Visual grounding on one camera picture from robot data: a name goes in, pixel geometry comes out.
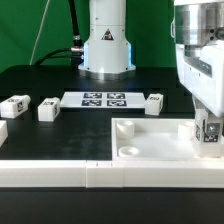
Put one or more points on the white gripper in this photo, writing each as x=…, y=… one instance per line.
x=207, y=86

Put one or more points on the white square tabletop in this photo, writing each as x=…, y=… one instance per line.
x=159, y=139

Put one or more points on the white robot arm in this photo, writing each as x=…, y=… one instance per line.
x=198, y=32

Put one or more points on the white plate with four tags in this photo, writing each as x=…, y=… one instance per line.
x=103, y=100

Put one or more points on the white U-shaped obstacle fence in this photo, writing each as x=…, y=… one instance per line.
x=199, y=173

